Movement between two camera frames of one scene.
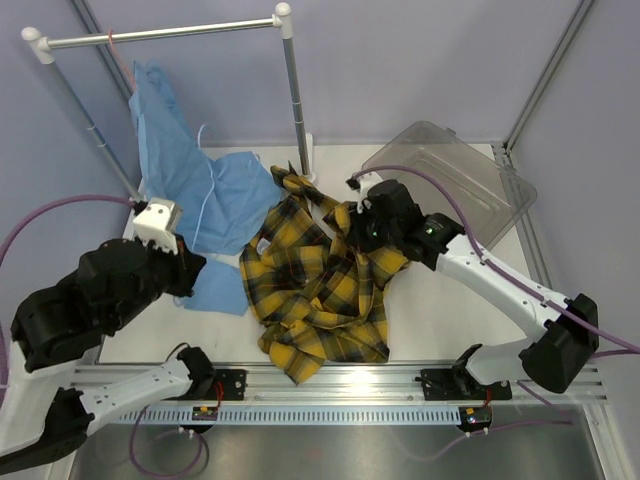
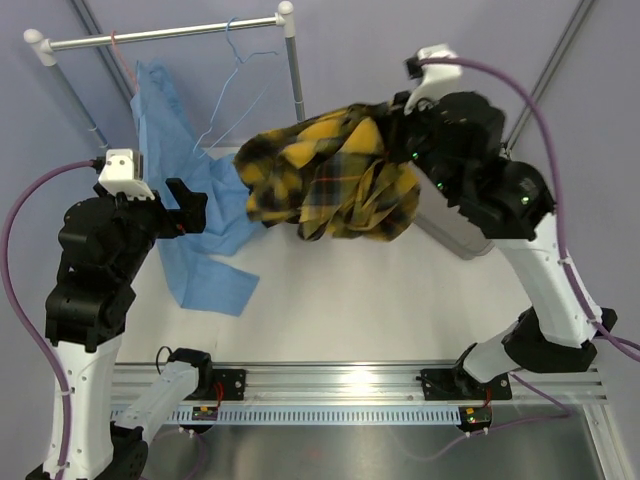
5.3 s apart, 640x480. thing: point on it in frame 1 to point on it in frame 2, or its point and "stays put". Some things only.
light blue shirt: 215,197 stays put
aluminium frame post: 581,9 stays put
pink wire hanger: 120,60 stays put
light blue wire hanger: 213,182 to 280,61
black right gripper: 356,236 to 394,125
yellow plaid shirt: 316,295 to 329,175
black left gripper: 188,266 to 189,217
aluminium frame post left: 106,53 stays put
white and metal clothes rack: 282,19 stays put
